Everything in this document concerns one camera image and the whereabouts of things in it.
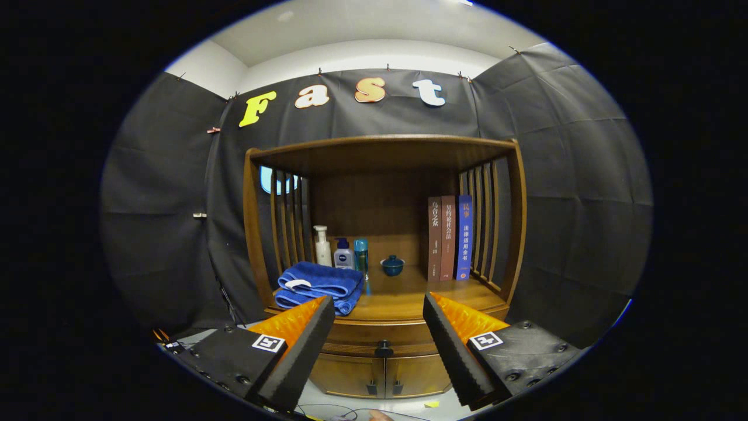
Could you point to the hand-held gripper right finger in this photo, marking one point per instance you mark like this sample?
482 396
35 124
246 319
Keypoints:
456 351

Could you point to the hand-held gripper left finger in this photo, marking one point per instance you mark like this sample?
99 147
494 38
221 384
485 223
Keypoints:
304 351

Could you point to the wooden drawer with black knob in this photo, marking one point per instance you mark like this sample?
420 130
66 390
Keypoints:
362 334

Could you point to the wooden cabinet door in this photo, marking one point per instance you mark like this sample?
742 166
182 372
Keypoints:
415 374
345 374

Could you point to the wooden countertop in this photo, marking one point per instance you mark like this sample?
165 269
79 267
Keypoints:
403 292

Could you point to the wooden cabinet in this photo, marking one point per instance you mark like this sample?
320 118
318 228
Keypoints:
380 204

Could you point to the blue folded towel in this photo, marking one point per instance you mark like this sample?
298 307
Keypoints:
321 278

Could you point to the white pump bottle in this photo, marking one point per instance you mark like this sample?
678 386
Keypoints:
322 252

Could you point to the white bottle with blue cap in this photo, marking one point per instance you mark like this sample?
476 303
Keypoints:
343 257

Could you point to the blue lidded teacup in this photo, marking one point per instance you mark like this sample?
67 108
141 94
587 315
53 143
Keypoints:
392 267

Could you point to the teal clear bottle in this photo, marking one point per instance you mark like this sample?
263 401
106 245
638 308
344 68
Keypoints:
361 254

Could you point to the dark brown book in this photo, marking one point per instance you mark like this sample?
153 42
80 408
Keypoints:
434 240

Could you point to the reddish brown book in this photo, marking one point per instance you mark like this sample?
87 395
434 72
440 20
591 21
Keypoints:
448 237

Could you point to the blue book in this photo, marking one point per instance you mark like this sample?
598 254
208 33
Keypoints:
464 234

